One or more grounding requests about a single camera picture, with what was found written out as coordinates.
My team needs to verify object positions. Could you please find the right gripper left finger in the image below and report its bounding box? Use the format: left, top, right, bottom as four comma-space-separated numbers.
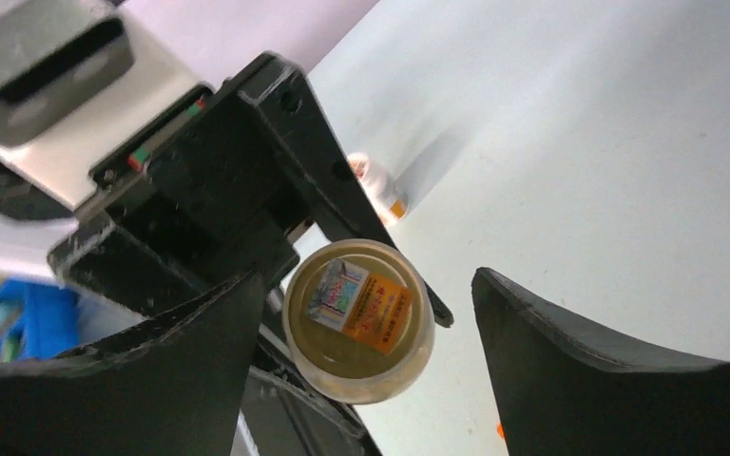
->
0, 274, 266, 455

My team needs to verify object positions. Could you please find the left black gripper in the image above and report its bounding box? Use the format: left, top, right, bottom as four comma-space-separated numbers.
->
47, 51, 455, 330

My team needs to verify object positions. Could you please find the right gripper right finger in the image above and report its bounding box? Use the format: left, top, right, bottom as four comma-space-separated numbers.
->
471, 267, 730, 455

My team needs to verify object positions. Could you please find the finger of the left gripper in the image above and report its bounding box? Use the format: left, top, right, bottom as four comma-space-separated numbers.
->
239, 327, 381, 456

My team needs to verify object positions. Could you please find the white pill bottle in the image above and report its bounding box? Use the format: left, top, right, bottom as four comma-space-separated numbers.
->
347, 152, 410, 226

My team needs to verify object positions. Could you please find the amber glass pill bottle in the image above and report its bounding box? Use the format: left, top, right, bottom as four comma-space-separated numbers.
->
282, 238, 435, 405

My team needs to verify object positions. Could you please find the blue plastic crate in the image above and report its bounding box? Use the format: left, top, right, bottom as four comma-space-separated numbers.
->
0, 279, 80, 363

